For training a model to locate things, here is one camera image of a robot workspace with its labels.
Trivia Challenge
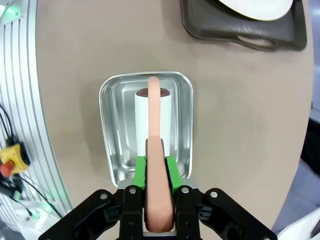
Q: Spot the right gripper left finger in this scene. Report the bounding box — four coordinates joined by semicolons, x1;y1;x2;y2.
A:
38;156;147;240

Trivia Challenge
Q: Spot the white round plate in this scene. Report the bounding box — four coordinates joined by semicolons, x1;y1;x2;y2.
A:
217;0;295;21

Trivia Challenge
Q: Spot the brown serving tray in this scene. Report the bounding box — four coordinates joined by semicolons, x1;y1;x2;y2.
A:
179;0;308;52

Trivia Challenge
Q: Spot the aluminium frame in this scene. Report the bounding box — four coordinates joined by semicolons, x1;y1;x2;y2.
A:
0;0;73;240

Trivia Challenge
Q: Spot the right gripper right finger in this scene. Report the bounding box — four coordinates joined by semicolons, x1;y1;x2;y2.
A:
165;156;278;240

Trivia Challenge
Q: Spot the black cable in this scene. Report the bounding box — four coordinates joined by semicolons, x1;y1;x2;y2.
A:
14;173;63;218
0;104;17;147

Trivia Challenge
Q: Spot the yellow emergency stop button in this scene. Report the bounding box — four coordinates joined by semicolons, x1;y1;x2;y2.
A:
0;142;31;177

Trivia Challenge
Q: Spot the metal rectangular tray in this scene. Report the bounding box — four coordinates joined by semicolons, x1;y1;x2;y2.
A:
98;70;195;190

